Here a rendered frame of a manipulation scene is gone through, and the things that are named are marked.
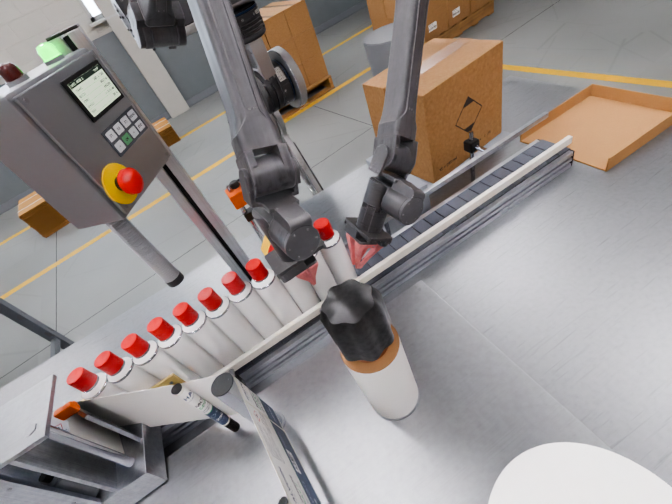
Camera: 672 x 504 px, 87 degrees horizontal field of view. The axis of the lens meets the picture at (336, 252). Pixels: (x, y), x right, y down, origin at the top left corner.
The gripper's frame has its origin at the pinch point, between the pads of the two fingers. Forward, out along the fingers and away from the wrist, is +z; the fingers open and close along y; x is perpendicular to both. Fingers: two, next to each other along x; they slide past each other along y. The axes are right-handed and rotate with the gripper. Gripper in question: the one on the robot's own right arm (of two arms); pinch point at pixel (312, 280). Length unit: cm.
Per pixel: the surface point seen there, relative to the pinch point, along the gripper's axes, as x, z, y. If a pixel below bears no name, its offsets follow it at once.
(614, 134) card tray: 0, 19, 92
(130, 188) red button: 5.1, -30.7, -14.9
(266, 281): 3.9, -2.9, -7.5
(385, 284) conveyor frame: 0.8, 15.9, 14.4
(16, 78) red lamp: 10, -47, -17
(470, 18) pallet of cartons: 294, 96, 328
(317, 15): 580, 82, 280
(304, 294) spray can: 4.0, 6.3, -2.7
